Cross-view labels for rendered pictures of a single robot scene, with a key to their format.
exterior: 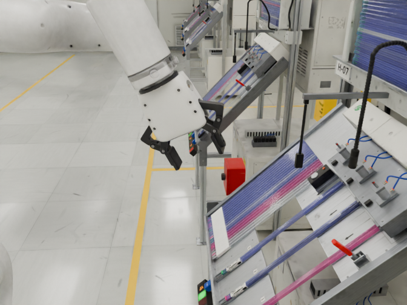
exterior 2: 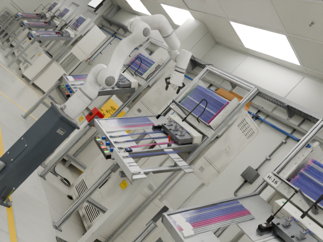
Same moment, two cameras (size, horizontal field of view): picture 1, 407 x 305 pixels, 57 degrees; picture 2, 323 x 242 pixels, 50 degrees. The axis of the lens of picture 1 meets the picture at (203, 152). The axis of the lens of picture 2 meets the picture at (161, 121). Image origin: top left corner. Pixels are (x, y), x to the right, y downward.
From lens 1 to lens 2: 2.19 m
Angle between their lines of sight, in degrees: 41
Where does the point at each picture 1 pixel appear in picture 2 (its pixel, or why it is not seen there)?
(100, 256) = not seen: outside the picture
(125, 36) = (185, 61)
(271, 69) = (127, 88)
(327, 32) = (154, 92)
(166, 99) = (179, 76)
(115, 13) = (188, 56)
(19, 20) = (178, 44)
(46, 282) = not seen: outside the picture
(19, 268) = not seen: outside the picture
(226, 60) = (52, 64)
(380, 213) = (179, 137)
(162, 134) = (172, 81)
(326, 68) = (143, 104)
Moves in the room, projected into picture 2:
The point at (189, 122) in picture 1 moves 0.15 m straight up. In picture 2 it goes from (179, 83) to (192, 69)
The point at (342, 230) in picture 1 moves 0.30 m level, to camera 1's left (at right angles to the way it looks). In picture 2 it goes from (162, 140) to (140, 118)
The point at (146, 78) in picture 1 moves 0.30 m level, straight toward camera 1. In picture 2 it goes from (181, 70) to (205, 84)
